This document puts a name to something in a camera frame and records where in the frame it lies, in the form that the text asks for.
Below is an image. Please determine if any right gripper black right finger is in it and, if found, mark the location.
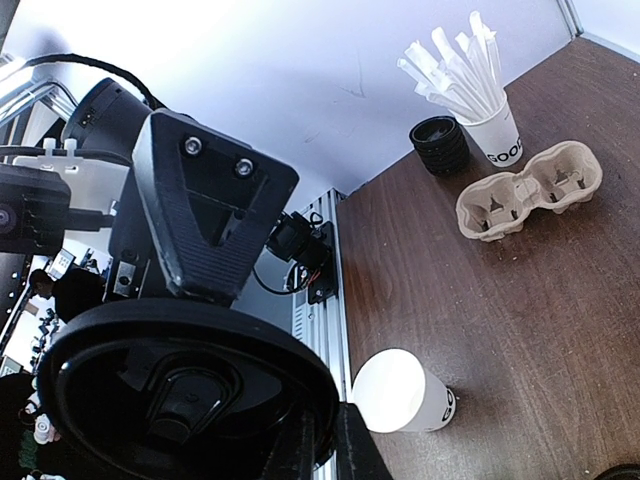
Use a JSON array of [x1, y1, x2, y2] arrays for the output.
[[335, 402, 393, 480]]

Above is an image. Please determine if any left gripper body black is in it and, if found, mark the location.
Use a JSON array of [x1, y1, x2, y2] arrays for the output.
[[62, 78, 200, 298]]

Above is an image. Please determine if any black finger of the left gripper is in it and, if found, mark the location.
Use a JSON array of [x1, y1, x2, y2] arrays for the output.
[[132, 109, 299, 306]]

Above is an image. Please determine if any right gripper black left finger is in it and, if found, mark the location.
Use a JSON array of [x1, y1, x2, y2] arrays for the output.
[[260, 404, 350, 479]]

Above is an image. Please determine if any white paper coffee cup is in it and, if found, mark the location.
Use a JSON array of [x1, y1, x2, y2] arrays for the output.
[[352, 348, 456, 434]]

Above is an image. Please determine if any black coffee cup lid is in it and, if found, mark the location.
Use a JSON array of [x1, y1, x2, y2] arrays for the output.
[[37, 298, 339, 479]]

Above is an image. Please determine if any brown cardboard cup carrier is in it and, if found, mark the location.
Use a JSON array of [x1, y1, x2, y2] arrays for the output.
[[456, 140, 603, 242]]

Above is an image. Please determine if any stack of black lids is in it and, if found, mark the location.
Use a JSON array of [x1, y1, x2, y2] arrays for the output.
[[409, 116, 470, 177]]

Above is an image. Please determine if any black lid on table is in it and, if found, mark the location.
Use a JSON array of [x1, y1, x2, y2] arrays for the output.
[[594, 463, 640, 480]]

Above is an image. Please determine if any white cup holding straws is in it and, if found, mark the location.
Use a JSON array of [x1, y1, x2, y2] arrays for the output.
[[458, 91, 523, 168]]

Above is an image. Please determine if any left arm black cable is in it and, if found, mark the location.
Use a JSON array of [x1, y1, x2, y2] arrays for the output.
[[24, 52, 166, 111]]

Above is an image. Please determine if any aluminium front rail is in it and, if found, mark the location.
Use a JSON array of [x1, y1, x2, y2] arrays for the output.
[[292, 189, 352, 402]]

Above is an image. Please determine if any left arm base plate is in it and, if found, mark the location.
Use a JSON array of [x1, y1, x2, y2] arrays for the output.
[[252, 212, 338, 305]]

